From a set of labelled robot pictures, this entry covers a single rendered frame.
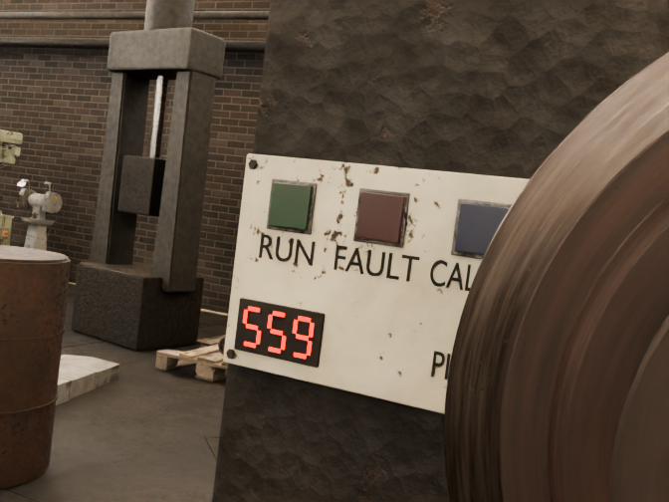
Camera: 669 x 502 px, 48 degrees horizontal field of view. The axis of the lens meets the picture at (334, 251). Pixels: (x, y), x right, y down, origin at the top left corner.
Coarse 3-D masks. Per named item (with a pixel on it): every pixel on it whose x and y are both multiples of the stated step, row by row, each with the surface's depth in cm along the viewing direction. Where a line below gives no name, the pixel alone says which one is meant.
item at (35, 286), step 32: (0, 256) 280; (32, 256) 293; (64, 256) 308; (0, 288) 273; (32, 288) 281; (64, 288) 299; (0, 320) 274; (32, 320) 282; (64, 320) 307; (0, 352) 275; (32, 352) 284; (0, 384) 277; (32, 384) 286; (0, 416) 278; (32, 416) 288; (0, 448) 279; (32, 448) 291; (0, 480) 281
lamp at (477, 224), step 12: (468, 204) 54; (468, 216) 54; (480, 216) 54; (492, 216) 54; (504, 216) 53; (468, 228) 54; (480, 228) 54; (492, 228) 54; (456, 240) 55; (468, 240) 54; (480, 240) 54; (468, 252) 54; (480, 252) 54
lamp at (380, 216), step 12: (360, 204) 58; (372, 204) 58; (384, 204) 57; (396, 204) 57; (360, 216) 58; (372, 216) 58; (384, 216) 57; (396, 216) 57; (360, 228) 58; (372, 228) 58; (384, 228) 57; (396, 228) 57; (384, 240) 57; (396, 240) 57
